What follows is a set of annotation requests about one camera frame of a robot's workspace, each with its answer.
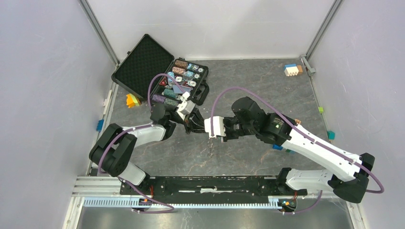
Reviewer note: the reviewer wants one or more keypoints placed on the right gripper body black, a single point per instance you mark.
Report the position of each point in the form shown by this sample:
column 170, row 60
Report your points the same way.
column 233, row 128

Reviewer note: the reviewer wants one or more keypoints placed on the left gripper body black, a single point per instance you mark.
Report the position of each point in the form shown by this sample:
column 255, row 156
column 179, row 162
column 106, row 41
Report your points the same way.
column 189, row 125

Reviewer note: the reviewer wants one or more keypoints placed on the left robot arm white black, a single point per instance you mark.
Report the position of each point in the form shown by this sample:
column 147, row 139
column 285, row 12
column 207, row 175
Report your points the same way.
column 112, row 151

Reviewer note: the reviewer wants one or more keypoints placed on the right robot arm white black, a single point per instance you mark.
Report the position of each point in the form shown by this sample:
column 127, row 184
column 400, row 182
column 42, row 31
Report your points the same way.
column 344, row 173

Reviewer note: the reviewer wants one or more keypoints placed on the blue white green brick stack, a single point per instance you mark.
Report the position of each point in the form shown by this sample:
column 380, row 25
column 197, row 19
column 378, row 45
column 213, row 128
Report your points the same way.
column 280, row 148

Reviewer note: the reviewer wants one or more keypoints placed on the orange yellow green brick stack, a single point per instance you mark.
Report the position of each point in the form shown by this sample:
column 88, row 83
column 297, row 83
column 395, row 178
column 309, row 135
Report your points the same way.
column 132, row 101

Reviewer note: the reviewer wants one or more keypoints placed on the black poker chip case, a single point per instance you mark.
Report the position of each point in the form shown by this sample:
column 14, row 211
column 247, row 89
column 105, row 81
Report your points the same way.
column 150, row 71

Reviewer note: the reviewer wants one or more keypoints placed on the blue white orange brick stack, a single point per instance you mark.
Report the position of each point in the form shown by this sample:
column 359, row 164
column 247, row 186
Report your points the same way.
column 293, row 70

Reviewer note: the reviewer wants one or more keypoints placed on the small blue block left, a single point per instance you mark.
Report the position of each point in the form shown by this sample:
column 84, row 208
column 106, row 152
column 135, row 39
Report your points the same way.
column 99, row 126

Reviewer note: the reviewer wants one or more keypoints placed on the small teal block right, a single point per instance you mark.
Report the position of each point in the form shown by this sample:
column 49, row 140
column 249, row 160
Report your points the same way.
column 331, row 135

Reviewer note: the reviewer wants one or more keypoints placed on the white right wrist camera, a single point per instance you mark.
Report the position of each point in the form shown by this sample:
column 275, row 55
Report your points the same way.
column 215, row 128

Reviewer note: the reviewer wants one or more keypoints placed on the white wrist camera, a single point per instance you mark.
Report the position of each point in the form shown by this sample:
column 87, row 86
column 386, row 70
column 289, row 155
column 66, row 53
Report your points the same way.
column 185, row 108
column 215, row 128

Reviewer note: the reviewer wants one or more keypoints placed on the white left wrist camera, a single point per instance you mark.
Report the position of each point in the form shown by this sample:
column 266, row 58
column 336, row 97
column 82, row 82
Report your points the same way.
column 185, row 108

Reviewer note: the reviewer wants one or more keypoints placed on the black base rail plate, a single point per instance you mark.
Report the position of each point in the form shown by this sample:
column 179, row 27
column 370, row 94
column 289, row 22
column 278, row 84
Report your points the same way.
column 215, row 189

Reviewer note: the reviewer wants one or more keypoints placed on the white toothed cable duct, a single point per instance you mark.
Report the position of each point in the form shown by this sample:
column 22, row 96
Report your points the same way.
column 135, row 202

